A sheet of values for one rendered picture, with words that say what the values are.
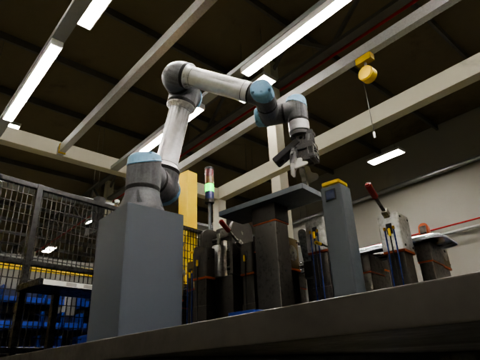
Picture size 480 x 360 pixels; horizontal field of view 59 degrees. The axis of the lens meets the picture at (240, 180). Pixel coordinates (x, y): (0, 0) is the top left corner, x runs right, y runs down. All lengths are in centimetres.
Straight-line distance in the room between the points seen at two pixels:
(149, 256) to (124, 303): 15
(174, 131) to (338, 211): 71
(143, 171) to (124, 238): 27
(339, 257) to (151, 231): 56
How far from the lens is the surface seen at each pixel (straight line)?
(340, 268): 126
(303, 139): 150
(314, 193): 140
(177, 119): 166
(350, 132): 553
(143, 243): 128
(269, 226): 143
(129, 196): 139
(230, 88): 150
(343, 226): 128
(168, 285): 130
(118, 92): 459
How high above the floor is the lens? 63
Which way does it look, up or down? 24 degrees up
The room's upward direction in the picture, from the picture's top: 2 degrees counter-clockwise
